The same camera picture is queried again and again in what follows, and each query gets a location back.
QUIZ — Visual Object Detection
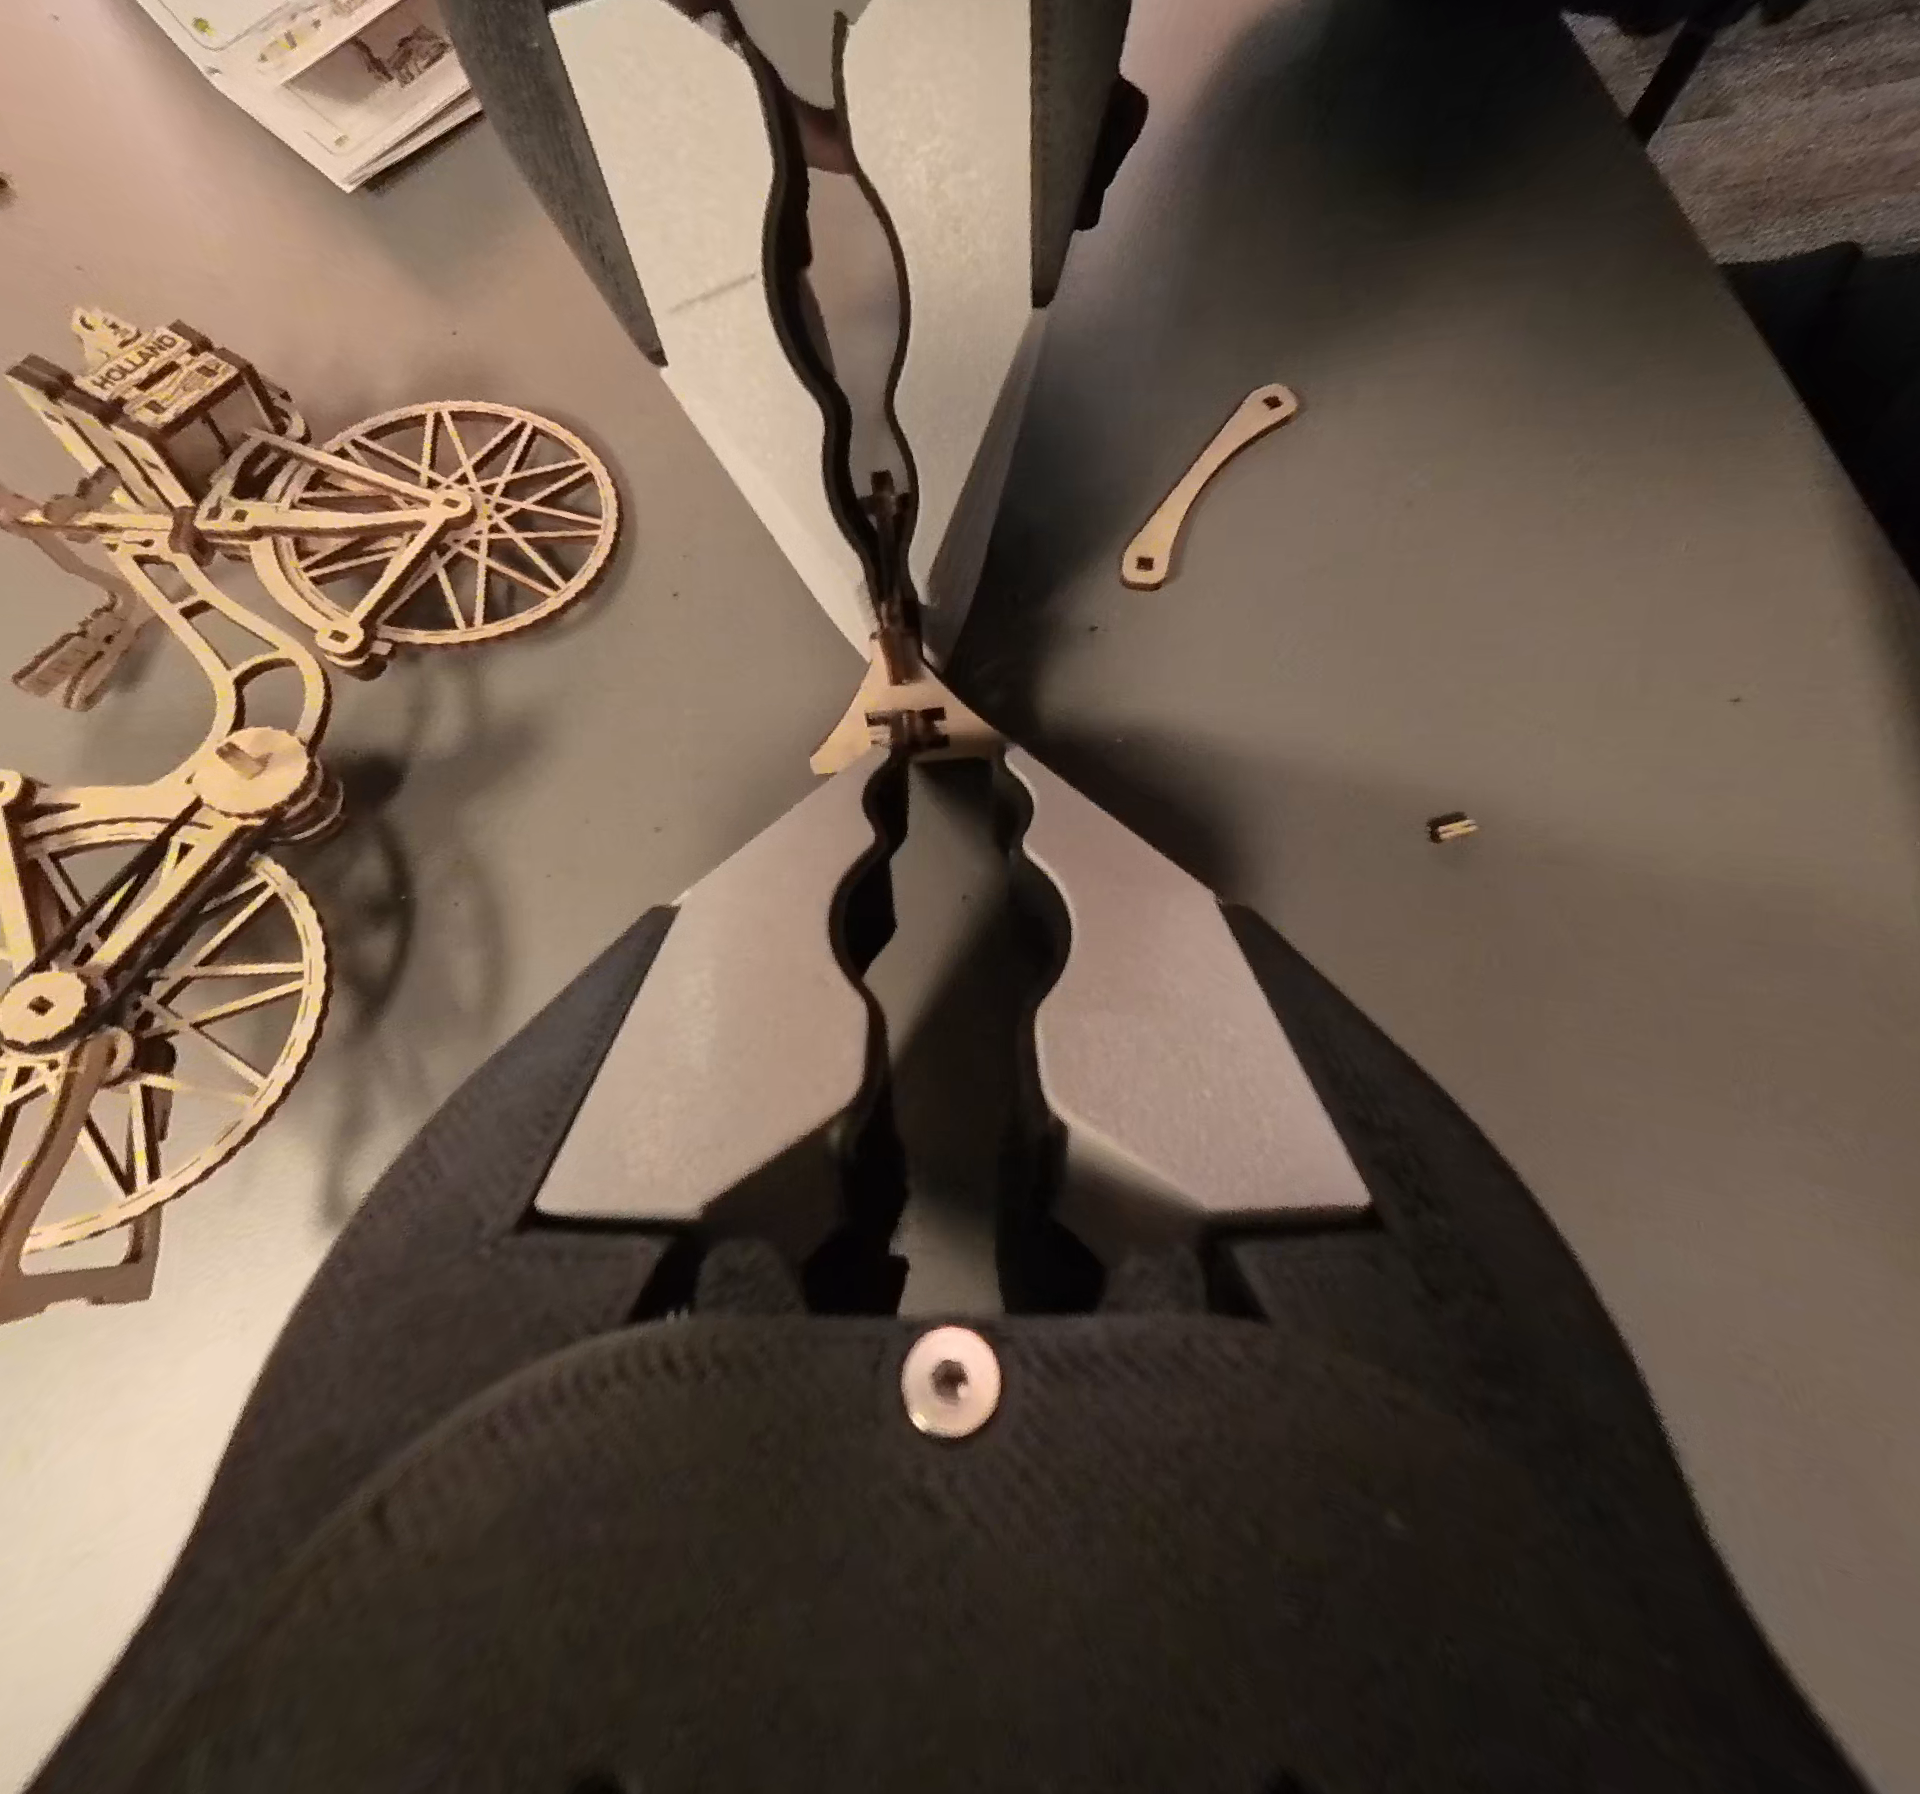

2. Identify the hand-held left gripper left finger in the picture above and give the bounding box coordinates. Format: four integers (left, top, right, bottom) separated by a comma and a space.
531, 764, 906, 1304

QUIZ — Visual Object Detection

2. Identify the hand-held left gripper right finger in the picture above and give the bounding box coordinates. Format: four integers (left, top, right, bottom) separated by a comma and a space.
999, 751, 1373, 1289

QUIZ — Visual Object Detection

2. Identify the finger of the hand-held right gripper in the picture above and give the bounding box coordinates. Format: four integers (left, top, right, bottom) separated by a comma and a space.
827, 0, 1039, 657
549, 0, 890, 657

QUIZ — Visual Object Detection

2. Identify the wooden triangular stand piece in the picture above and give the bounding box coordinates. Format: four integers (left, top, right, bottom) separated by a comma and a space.
810, 665, 996, 776

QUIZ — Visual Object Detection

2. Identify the curved wooden strip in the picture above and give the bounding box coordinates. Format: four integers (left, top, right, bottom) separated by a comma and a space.
860, 471, 924, 680
1121, 383, 1299, 593

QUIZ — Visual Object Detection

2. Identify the wooden bicycle model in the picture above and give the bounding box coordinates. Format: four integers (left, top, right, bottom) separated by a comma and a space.
0, 309, 619, 1323

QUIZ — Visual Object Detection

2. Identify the paper instruction booklet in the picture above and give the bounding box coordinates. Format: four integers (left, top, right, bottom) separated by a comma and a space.
30, 0, 483, 191

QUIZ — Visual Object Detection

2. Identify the black tripod leg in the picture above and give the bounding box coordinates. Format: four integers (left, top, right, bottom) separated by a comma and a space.
1629, 15, 1725, 146

